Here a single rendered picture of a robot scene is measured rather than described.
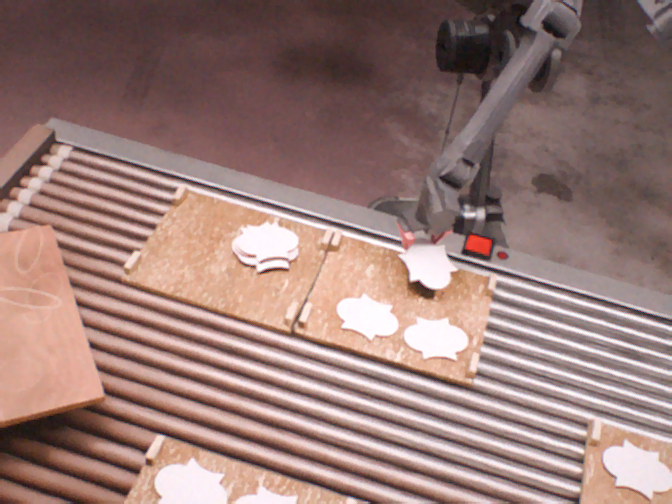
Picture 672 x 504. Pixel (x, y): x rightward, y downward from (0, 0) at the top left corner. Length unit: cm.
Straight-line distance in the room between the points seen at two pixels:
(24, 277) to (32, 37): 285
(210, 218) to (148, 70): 229
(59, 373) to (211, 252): 55
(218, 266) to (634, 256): 224
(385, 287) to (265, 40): 279
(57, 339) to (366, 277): 74
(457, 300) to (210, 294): 58
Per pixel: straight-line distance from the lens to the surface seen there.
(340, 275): 222
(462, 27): 321
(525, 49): 204
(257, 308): 212
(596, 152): 455
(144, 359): 205
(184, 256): 223
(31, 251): 211
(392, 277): 224
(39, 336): 194
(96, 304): 216
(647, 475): 205
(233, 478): 185
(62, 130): 265
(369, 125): 433
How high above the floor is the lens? 250
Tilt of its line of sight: 43 degrees down
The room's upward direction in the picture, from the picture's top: 10 degrees clockwise
